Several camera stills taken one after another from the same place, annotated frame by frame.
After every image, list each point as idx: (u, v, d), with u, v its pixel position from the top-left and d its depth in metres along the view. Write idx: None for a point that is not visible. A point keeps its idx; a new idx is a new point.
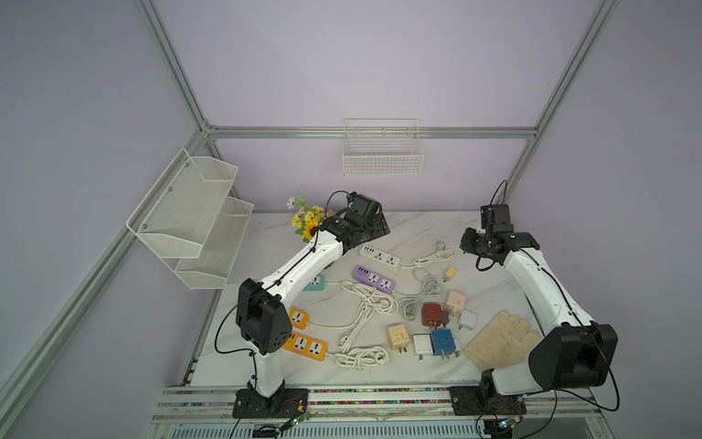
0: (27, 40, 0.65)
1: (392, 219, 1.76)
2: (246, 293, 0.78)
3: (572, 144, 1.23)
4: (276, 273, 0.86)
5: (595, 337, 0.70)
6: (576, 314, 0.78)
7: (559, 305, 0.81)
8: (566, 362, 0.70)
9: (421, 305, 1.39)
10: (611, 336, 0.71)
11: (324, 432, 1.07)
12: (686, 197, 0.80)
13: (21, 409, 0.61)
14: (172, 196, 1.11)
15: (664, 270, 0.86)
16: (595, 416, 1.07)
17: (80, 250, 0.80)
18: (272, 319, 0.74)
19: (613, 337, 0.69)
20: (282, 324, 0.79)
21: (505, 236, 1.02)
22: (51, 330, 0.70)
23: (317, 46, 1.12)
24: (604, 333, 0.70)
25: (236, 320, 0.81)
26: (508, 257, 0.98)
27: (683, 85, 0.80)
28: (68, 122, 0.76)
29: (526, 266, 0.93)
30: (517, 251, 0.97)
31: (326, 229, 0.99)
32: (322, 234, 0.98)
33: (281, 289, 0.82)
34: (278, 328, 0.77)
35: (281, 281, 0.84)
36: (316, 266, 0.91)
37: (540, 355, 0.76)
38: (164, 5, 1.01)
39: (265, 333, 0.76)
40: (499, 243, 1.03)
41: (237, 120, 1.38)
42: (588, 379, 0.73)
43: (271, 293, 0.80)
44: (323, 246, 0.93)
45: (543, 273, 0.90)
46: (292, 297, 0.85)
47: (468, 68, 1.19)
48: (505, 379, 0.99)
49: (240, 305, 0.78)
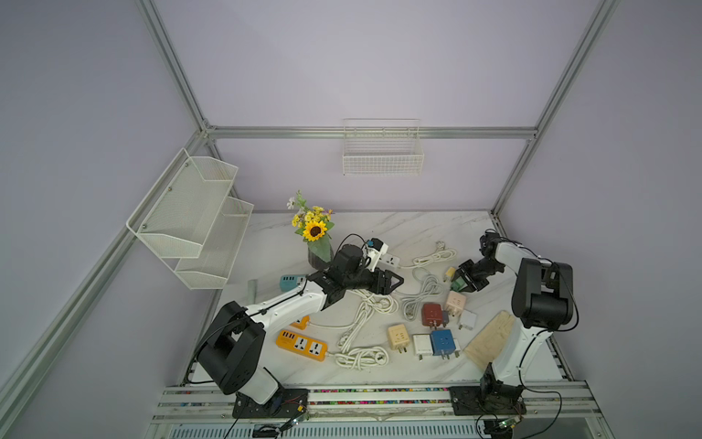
0: (26, 39, 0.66)
1: (391, 219, 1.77)
2: (228, 315, 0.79)
3: (572, 144, 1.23)
4: (262, 304, 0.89)
5: (557, 273, 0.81)
6: (545, 261, 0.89)
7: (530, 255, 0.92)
8: (534, 284, 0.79)
9: (421, 305, 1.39)
10: (569, 269, 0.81)
11: (324, 433, 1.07)
12: (687, 196, 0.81)
13: (20, 409, 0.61)
14: (172, 196, 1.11)
15: (665, 270, 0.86)
16: (595, 416, 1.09)
17: (80, 250, 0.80)
18: (249, 347, 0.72)
19: (569, 269, 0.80)
20: (253, 358, 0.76)
21: (494, 239, 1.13)
22: (51, 330, 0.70)
23: (317, 46, 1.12)
24: (561, 265, 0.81)
25: (198, 348, 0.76)
26: (497, 250, 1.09)
27: (682, 85, 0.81)
28: (68, 123, 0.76)
29: (503, 246, 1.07)
30: (505, 242, 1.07)
31: (313, 280, 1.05)
32: (310, 283, 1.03)
33: (265, 319, 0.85)
34: (247, 362, 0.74)
35: (266, 312, 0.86)
36: (298, 310, 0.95)
37: (515, 293, 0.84)
38: (164, 7, 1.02)
39: (230, 365, 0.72)
40: (491, 244, 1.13)
41: (238, 120, 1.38)
42: (558, 311, 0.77)
43: (254, 321, 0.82)
44: (309, 292, 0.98)
45: (521, 248, 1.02)
46: (270, 331, 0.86)
47: (468, 67, 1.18)
48: (501, 360, 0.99)
49: (215, 331, 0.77)
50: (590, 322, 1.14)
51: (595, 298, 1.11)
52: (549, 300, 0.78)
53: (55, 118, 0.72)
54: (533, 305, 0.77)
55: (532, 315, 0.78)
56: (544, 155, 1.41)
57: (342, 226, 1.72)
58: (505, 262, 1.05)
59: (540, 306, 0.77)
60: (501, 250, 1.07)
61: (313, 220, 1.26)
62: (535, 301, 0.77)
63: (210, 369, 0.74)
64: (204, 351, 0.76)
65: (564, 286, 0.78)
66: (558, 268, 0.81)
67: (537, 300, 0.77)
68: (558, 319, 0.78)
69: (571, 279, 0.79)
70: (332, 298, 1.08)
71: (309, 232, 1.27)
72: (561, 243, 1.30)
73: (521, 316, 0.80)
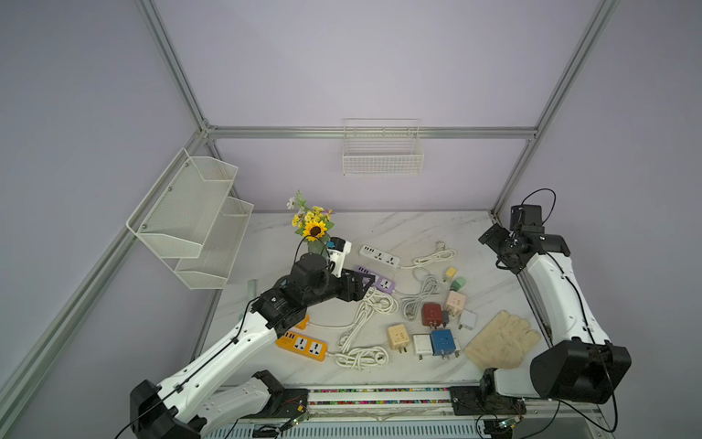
0: (26, 39, 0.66)
1: (391, 219, 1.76)
2: (138, 401, 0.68)
3: (572, 144, 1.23)
4: (183, 372, 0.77)
5: (606, 358, 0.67)
6: (590, 331, 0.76)
7: (575, 319, 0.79)
8: (565, 375, 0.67)
9: (421, 305, 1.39)
10: (627, 359, 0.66)
11: (324, 432, 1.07)
12: (687, 196, 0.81)
13: (20, 411, 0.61)
14: (172, 196, 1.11)
15: (666, 270, 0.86)
16: (595, 416, 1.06)
17: (79, 250, 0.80)
18: None
19: (626, 360, 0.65)
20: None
21: (534, 237, 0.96)
22: (51, 330, 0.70)
23: (317, 46, 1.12)
24: (616, 352, 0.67)
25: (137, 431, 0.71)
26: (533, 259, 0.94)
27: (683, 86, 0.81)
28: (68, 122, 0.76)
29: (549, 272, 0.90)
30: (544, 254, 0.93)
31: (258, 309, 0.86)
32: (251, 316, 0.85)
33: (180, 398, 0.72)
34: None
35: (183, 387, 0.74)
36: (238, 360, 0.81)
37: (543, 363, 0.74)
38: (164, 6, 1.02)
39: None
40: (526, 242, 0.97)
41: (237, 120, 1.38)
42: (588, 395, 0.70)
43: (168, 403, 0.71)
44: (246, 336, 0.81)
45: (565, 281, 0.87)
46: (198, 402, 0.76)
47: (468, 67, 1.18)
48: (506, 380, 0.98)
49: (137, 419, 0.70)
50: None
51: (596, 298, 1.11)
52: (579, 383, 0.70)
53: (55, 117, 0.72)
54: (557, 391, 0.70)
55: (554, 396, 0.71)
56: (545, 155, 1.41)
57: (342, 225, 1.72)
58: (541, 292, 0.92)
59: (564, 393, 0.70)
60: (540, 272, 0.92)
61: (313, 220, 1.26)
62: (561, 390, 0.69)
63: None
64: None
65: (606, 381, 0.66)
66: (611, 359, 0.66)
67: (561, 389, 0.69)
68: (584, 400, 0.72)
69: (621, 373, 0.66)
70: (286, 323, 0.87)
71: (309, 232, 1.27)
72: None
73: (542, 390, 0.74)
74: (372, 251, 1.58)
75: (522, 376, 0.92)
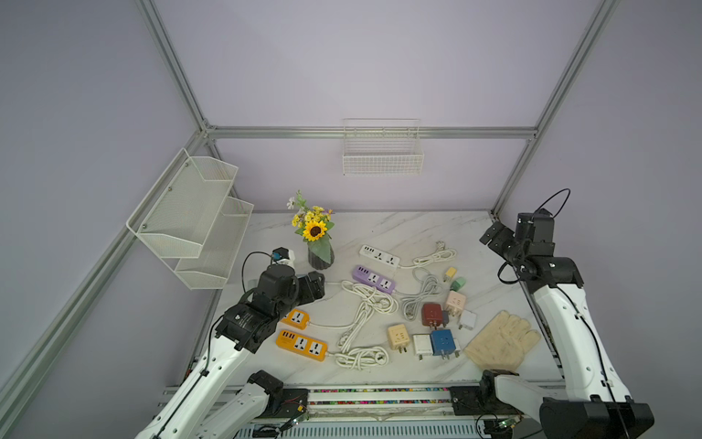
0: (26, 38, 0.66)
1: (391, 219, 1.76)
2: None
3: (572, 144, 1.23)
4: (156, 421, 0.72)
5: (626, 413, 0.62)
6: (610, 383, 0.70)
7: (592, 369, 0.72)
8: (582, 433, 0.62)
9: (421, 305, 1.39)
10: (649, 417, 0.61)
11: (324, 432, 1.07)
12: (688, 195, 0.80)
13: (20, 409, 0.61)
14: (172, 196, 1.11)
15: (667, 270, 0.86)
16: None
17: (79, 250, 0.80)
18: None
19: (649, 419, 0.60)
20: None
21: (544, 265, 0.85)
22: (51, 330, 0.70)
23: (317, 46, 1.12)
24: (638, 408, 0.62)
25: None
26: (543, 292, 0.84)
27: (684, 85, 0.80)
28: (67, 122, 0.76)
29: (562, 310, 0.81)
30: (556, 289, 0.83)
31: (224, 331, 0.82)
32: (218, 342, 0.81)
33: None
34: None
35: (159, 435, 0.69)
36: (213, 392, 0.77)
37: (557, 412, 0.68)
38: (164, 6, 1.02)
39: None
40: (536, 269, 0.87)
41: (238, 120, 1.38)
42: None
43: None
44: (218, 364, 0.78)
45: (579, 324, 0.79)
46: None
47: (469, 66, 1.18)
48: (509, 390, 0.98)
49: None
50: None
51: (596, 298, 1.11)
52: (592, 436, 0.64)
53: (55, 116, 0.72)
54: None
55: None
56: (545, 155, 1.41)
57: (342, 226, 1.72)
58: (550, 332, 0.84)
59: None
60: (549, 312, 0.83)
61: (313, 220, 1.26)
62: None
63: None
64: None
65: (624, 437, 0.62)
66: (632, 417, 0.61)
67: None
68: None
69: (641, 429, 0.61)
70: (259, 337, 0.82)
71: (309, 232, 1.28)
72: (561, 243, 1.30)
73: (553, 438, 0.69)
74: (372, 251, 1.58)
75: (526, 393, 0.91)
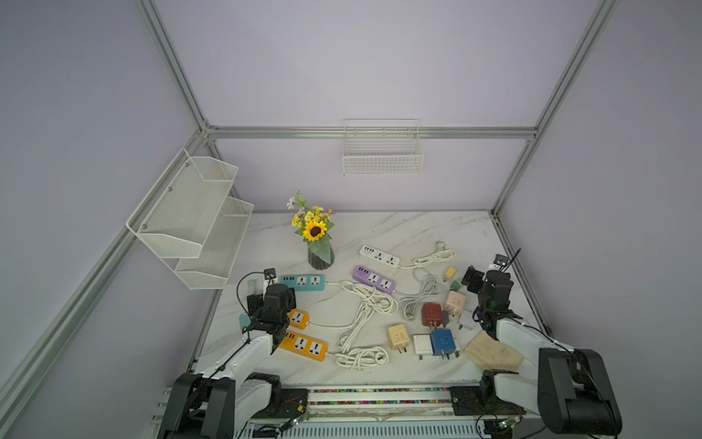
0: (26, 38, 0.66)
1: (391, 219, 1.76)
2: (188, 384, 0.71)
3: (571, 144, 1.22)
4: (218, 362, 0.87)
5: (584, 364, 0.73)
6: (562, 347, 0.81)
7: (544, 340, 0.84)
8: (564, 387, 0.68)
9: (421, 305, 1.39)
10: (597, 358, 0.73)
11: (324, 433, 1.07)
12: (690, 194, 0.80)
13: (21, 408, 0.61)
14: (172, 196, 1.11)
15: (668, 269, 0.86)
16: None
17: (80, 250, 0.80)
18: (221, 402, 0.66)
19: (597, 357, 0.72)
20: (229, 419, 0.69)
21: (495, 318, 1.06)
22: (51, 330, 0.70)
23: (318, 46, 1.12)
24: (588, 353, 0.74)
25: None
26: (498, 327, 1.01)
27: (684, 85, 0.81)
28: (68, 122, 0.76)
29: (510, 325, 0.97)
30: (505, 321, 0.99)
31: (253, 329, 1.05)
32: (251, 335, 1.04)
33: (225, 373, 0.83)
34: (226, 422, 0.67)
35: (223, 367, 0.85)
36: (254, 357, 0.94)
37: (546, 392, 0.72)
38: (164, 6, 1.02)
39: (209, 430, 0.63)
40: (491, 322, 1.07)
41: (237, 121, 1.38)
42: (600, 417, 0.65)
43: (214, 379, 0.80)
44: (257, 337, 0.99)
45: (525, 326, 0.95)
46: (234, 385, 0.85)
47: (468, 67, 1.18)
48: (507, 388, 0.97)
49: (175, 413, 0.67)
50: (588, 322, 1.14)
51: (596, 297, 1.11)
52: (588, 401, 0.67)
53: (56, 117, 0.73)
54: (570, 412, 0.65)
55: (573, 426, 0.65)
56: (544, 155, 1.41)
57: (342, 226, 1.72)
58: (509, 344, 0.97)
59: (581, 418, 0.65)
60: (505, 330, 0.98)
61: (313, 220, 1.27)
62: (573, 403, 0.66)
63: None
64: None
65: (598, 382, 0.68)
66: (586, 359, 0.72)
67: (571, 401, 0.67)
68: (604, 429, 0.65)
69: (604, 374, 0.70)
70: (278, 337, 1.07)
71: (309, 232, 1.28)
72: (561, 242, 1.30)
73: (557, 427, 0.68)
74: (372, 251, 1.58)
75: (526, 391, 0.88)
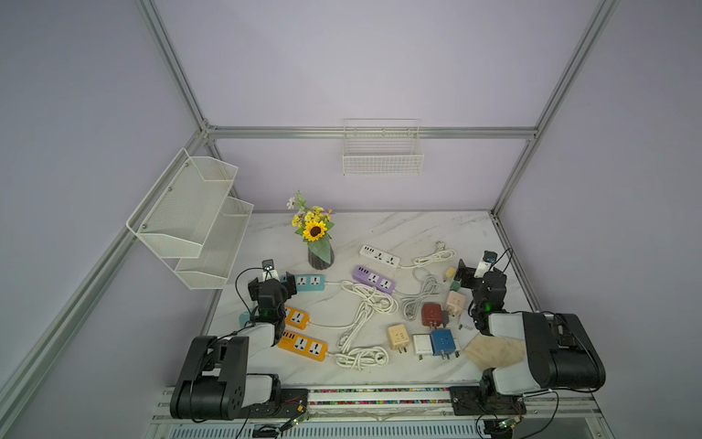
0: (26, 38, 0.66)
1: (391, 219, 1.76)
2: (205, 341, 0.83)
3: (571, 144, 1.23)
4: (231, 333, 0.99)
5: (564, 326, 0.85)
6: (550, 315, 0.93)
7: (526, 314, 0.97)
8: (548, 343, 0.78)
9: (421, 305, 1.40)
10: (572, 320, 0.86)
11: (324, 433, 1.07)
12: (691, 194, 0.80)
13: (20, 408, 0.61)
14: (172, 196, 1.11)
15: (668, 269, 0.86)
16: (595, 416, 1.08)
17: (80, 250, 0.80)
18: (236, 353, 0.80)
19: (572, 317, 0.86)
20: (241, 372, 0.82)
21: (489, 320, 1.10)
22: (51, 330, 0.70)
23: (318, 46, 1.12)
24: (569, 317, 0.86)
25: (180, 389, 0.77)
26: (490, 322, 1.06)
27: (683, 85, 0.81)
28: (67, 122, 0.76)
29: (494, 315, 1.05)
30: (495, 315, 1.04)
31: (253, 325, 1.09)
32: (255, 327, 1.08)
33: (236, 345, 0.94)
34: (237, 380, 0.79)
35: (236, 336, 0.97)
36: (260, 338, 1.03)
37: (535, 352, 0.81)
38: (164, 6, 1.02)
39: (227, 376, 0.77)
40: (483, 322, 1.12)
41: (237, 121, 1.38)
42: (584, 367, 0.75)
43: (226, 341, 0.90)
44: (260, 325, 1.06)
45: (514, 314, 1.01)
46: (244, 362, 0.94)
47: (469, 67, 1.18)
48: (505, 379, 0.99)
49: (193, 369, 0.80)
50: (587, 322, 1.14)
51: (596, 298, 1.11)
52: (573, 356, 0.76)
53: (55, 117, 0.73)
54: (559, 365, 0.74)
55: (563, 377, 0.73)
56: (544, 155, 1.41)
57: (342, 226, 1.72)
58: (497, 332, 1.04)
59: (569, 369, 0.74)
60: (494, 322, 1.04)
61: (313, 220, 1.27)
62: (558, 358, 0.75)
63: (207, 398, 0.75)
64: (183, 394, 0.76)
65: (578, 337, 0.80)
66: (564, 321, 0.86)
67: (558, 356, 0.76)
68: (590, 379, 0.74)
69: (580, 329, 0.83)
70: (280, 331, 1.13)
71: (309, 232, 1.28)
72: (562, 242, 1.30)
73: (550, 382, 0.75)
74: (372, 251, 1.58)
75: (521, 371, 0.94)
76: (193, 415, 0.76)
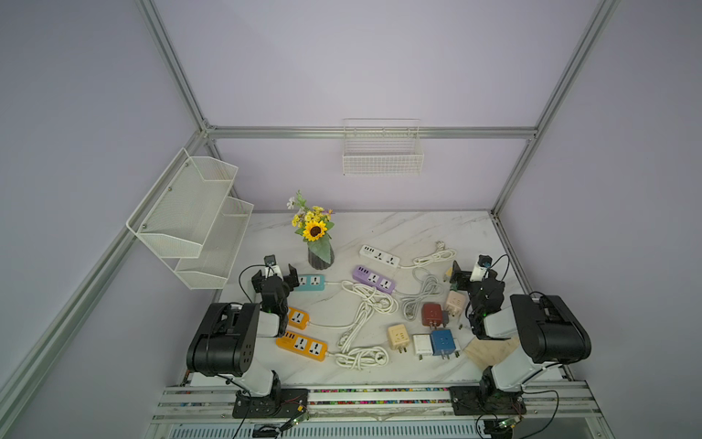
0: (25, 38, 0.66)
1: (391, 219, 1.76)
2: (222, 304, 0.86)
3: (571, 144, 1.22)
4: None
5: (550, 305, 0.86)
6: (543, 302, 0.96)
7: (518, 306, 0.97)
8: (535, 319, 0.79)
9: (421, 305, 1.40)
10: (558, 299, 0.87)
11: (324, 433, 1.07)
12: (691, 195, 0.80)
13: (20, 408, 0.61)
14: (172, 196, 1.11)
15: (668, 270, 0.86)
16: (595, 416, 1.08)
17: (80, 250, 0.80)
18: (251, 312, 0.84)
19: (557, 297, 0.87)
20: (252, 335, 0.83)
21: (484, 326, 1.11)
22: (50, 331, 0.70)
23: (318, 46, 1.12)
24: (553, 298, 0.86)
25: (195, 341, 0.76)
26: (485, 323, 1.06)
27: (683, 85, 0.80)
28: (67, 122, 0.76)
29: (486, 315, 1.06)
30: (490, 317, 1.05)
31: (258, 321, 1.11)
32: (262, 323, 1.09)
33: None
34: (249, 338, 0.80)
35: None
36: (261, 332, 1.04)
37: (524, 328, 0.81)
38: (164, 6, 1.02)
39: (242, 331, 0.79)
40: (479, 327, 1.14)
41: (237, 121, 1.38)
42: (572, 337, 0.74)
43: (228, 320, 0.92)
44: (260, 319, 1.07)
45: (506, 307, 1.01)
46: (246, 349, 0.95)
47: (468, 67, 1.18)
48: (505, 372, 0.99)
49: (208, 324, 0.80)
50: (586, 322, 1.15)
51: (596, 298, 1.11)
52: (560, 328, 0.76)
53: (54, 117, 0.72)
54: (548, 337, 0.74)
55: (552, 348, 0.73)
56: (544, 155, 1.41)
57: (342, 226, 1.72)
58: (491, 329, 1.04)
59: (558, 340, 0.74)
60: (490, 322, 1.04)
61: (313, 220, 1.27)
62: (547, 331, 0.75)
63: (220, 347, 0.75)
64: (196, 347, 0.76)
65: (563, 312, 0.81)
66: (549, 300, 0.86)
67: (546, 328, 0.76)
68: (579, 349, 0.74)
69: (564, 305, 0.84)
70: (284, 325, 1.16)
71: (309, 232, 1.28)
72: (562, 242, 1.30)
73: (540, 356, 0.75)
74: (372, 251, 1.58)
75: (516, 359, 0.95)
76: (203, 367, 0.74)
